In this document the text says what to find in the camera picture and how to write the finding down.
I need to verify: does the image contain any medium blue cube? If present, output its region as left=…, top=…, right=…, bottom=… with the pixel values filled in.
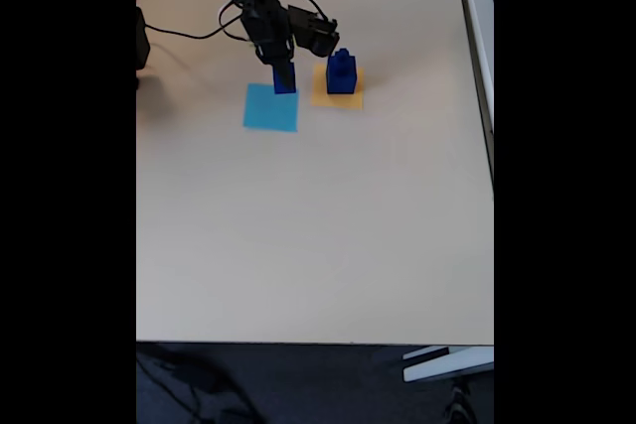
left=273, top=62, right=297, bottom=96

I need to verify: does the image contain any orange paper square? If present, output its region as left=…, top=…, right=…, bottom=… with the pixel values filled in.
left=310, top=64, right=365, bottom=111

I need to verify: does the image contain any light blue paper square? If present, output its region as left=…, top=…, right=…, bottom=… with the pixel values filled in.
left=241, top=82, right=300, bottom=134

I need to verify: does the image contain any large blue cube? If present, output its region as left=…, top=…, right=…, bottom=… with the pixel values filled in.
left=326, top=62, right=358, bottom=96

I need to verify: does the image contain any white neighbouring table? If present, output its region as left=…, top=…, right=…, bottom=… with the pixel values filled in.
left=451, top=0, right=495, bottom=202

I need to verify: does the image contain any white table foot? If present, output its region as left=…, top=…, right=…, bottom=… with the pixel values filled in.
left=401, top=346, right=495, bottom=384

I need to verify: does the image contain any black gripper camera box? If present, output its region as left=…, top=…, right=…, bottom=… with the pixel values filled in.
left=286, top=4, right=341, bottom=58

